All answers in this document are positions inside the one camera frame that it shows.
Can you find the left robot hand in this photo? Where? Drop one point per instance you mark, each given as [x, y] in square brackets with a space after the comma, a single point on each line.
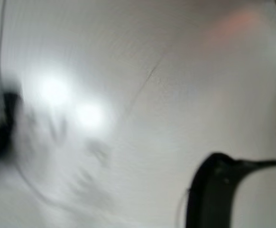
[206, 197]

